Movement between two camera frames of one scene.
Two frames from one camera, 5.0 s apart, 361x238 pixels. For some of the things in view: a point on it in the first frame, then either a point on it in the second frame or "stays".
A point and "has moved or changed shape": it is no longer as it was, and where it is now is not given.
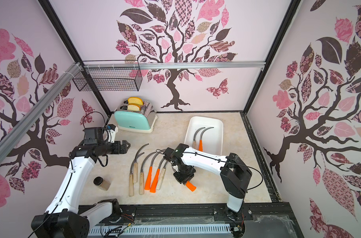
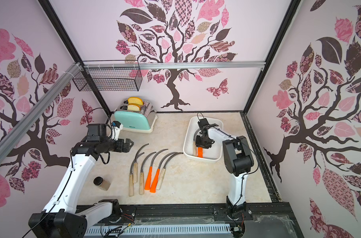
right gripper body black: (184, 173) -> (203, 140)
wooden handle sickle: (194, 142) stays
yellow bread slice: (135, 100) stays
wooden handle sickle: (131, 185) stays
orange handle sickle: (191, 187) has moved or changed shape
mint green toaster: (142, 121) stays
